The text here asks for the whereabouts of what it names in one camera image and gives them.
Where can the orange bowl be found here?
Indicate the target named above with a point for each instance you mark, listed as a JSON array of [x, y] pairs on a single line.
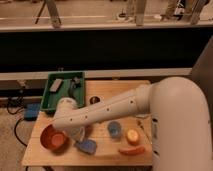
[[53, 139]]

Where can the blue sponge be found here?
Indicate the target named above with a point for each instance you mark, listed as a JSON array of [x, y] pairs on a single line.
[[87, 146]]

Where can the dark grapes bunch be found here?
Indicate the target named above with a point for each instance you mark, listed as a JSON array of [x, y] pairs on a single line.
[[94, 100]]

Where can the yellow apple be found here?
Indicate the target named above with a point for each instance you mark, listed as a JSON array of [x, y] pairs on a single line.
[[132, 136]]

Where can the green plastic tray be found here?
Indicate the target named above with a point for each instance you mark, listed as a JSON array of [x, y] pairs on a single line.
[[50, 99]]

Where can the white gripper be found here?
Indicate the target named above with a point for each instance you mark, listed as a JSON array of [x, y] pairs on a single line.
[[76, 134]]

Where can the small blue cup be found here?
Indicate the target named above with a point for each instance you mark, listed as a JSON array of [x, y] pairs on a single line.
[[114, 129]]

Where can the black tool in tray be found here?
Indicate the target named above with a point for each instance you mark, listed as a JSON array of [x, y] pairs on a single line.
[[74, 84]]

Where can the blue box on floor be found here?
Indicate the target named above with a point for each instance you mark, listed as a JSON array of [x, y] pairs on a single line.
[[32, 111]]

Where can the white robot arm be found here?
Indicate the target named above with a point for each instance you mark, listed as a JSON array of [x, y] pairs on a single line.
[[180, 120]]

